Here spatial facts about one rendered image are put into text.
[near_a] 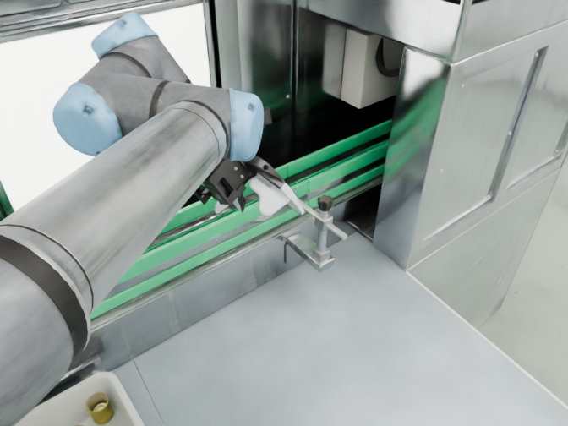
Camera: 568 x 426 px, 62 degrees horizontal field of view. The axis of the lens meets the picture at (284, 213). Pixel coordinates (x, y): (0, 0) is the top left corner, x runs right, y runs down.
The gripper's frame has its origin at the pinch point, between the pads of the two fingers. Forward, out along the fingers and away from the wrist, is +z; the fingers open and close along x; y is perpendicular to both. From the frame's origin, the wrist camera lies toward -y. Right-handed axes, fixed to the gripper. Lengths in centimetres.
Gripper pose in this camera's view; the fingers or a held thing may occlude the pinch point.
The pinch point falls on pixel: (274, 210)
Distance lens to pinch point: 77.5
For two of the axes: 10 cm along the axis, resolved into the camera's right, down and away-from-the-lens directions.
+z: 5.3, 6.8, 5.1
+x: 6.7, 0.3, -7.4
